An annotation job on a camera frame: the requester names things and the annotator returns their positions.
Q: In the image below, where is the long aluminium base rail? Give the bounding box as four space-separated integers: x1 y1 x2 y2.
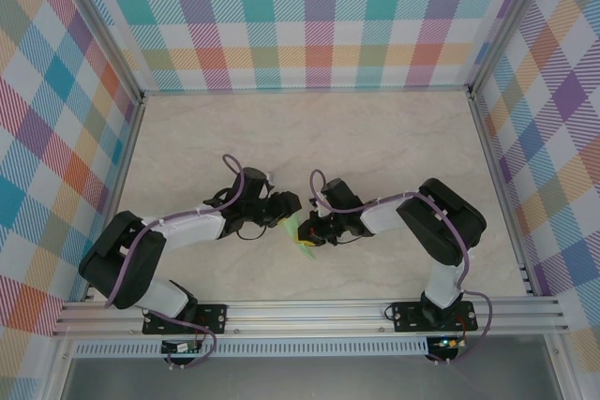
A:
51 296 571 338

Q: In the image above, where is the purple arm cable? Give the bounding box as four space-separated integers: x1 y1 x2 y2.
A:
309 169 494 366
105 154 249 371

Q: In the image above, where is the thin black left gripper wire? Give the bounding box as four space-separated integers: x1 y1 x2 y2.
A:
233 226 268 241

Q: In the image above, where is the aluminium side rail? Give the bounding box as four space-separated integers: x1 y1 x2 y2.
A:
82 93 147 303
467 90 535 296

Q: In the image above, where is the small circuit board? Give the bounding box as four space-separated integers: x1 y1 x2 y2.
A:
433 336 468 350
160 339 203 355

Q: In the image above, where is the aluminium frame post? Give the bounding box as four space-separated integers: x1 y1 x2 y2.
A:
46 0 146 104
468 0 559 96

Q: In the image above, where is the small right circuit board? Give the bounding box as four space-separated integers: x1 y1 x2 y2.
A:
433 336 468 350

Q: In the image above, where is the aluminium back rail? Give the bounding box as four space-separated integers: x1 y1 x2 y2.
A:
140 85 474 97

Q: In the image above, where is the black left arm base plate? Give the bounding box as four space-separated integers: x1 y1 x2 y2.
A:
142 304 230 335

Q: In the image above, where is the light green paper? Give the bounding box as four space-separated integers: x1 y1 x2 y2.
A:
282 215 318 261

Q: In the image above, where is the small left circuit board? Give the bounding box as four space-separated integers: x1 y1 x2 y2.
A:
160 339 203 355

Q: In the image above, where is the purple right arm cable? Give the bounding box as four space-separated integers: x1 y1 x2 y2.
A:
309 169 494 366

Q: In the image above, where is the grey metal panel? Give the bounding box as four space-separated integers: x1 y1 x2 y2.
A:
58 355 566 400

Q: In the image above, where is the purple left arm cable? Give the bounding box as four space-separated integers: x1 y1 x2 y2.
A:
105 154 249 371

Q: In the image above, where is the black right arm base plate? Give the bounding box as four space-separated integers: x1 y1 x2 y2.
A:
391 300 478 333

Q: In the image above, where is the slotted grey cable duct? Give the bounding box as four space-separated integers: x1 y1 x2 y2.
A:
69 336 430 358

